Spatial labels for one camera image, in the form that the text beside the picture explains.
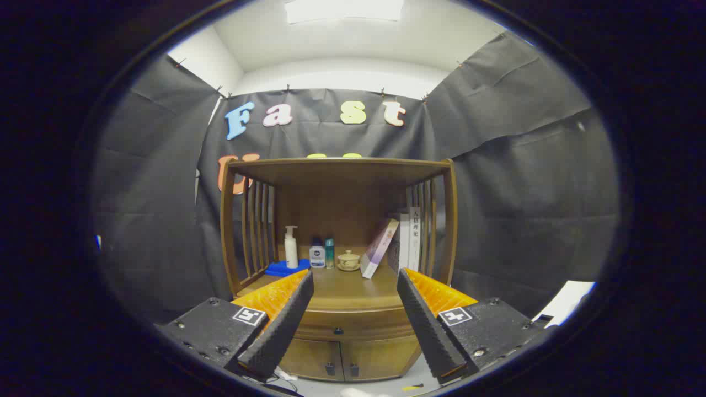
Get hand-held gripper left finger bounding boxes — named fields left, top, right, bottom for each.
left=156, top=269, right=315, bottom=381

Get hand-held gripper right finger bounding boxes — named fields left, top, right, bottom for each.
left=397, top=268, right=558, bottom=385

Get wooden drawer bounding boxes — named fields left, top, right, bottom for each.
left=295, top=309, right=415, bottom=341

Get wooden cabinet door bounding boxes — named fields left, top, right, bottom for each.
left=279, top=337, right=343, bottom=381
left=340, top=336, right=421, bottom=382

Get wooden countertop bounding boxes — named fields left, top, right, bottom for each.
left=237, top=259, right=442, bottom=312

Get wooden cabinet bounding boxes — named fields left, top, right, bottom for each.
left=219, top=157, right=458, bottom=382

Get blue cloth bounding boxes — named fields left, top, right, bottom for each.
left=264, top=259, right=311, bottom=277

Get white pump bottle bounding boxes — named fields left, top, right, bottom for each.
left=284, top=225, right=299, bottom=269

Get dark patterned book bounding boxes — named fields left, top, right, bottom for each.
left=388, top=226, right=401, bottom=273

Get plain white book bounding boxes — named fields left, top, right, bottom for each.
left=398, top=214, right=411, bottom=271

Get white book black characters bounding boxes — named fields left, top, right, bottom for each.
left=408, top=207, right=421, bottom=272

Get purple and white box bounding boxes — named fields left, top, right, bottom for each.
left=360, top=218, right=400, bottom=279

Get white device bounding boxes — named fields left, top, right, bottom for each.
left=532, top=280, right=596, bottom=329

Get ceiling light panel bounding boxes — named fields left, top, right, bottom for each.
left=284, top=0, right=405, bottom=24

